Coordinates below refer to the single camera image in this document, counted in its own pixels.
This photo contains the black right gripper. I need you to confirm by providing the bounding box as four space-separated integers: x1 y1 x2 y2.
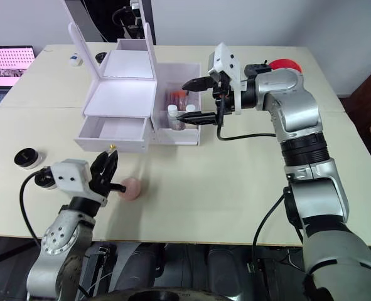
176 71 237 127

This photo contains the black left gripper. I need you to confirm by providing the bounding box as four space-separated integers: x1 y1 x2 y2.
89 149 127 208

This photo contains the pink makeup sponge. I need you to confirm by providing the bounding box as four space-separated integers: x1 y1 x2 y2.
118 177 142 201

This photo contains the white organizer drawer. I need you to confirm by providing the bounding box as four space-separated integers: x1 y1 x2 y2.
74 115 151 154

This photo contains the white makeup organizer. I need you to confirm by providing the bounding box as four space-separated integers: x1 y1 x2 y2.
73 39 203 154

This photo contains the organizer mirror with white posts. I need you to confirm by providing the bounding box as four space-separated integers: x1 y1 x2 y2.
61 0 157 81

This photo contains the black compact white base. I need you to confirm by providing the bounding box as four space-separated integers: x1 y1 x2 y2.
34 169 57 191
13 147 45 171

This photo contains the red round disc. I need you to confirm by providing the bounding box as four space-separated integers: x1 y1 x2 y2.
267 58 304 75

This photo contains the dark rounded shape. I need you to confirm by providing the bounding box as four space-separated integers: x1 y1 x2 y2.
119 243 166 291
207 244 247 297

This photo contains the black background equipment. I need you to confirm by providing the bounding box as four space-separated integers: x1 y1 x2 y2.
87 0 157 45

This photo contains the small white blue-labelled container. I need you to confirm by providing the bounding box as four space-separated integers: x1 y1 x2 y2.
68 51 85 67

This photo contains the laptop with pink screen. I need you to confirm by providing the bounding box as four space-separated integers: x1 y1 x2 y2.
0 46 36 95

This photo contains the bystander in brown clothing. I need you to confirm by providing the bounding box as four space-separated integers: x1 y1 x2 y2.
350 31 371 134

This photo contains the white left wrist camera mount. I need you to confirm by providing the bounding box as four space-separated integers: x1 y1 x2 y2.
51 159 92 200

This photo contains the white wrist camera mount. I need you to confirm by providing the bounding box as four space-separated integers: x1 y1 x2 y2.
207 42 247 116
51 159 92 200

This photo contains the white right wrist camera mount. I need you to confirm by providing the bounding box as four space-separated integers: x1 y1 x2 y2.
207 42 247 116

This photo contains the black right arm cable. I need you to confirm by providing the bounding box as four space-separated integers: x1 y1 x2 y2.
215 93 288 283

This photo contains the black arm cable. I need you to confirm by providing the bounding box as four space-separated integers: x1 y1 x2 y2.
215 93 288 283
18 167 53 250

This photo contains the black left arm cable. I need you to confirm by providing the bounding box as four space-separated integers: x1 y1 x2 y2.
18 167 53 250

